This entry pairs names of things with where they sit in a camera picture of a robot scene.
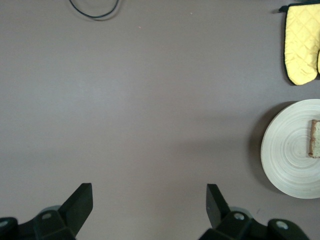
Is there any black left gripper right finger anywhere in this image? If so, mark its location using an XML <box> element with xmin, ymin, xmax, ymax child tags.
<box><xmin>198</xmin><ymin>183</ymin><xmax>269</xmax><ymax>240</ymax></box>

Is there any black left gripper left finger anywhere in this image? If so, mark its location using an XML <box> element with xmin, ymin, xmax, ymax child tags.
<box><xmin>17</xmin><ymin>182</ymin><xmax>94</xmax><ymax>240</ymax></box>

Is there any round pale wooden plate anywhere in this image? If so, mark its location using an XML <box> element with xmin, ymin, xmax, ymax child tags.
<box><xmin>260</xmin><ymin>98</ymin><xmax>320</xmax><ymax>200</ymax></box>

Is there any brown bread slice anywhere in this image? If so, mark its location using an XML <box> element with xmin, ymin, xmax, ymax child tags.
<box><xmin>307</xmin><ymin>119</ymin><xmax>320</xmax><ymax>159</ymax></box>

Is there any black looped table cable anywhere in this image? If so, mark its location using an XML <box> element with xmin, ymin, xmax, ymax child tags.
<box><xmin>68</xmin><ymin>0</ymin><xmax>121</xmax><ymax>20</ymax></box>

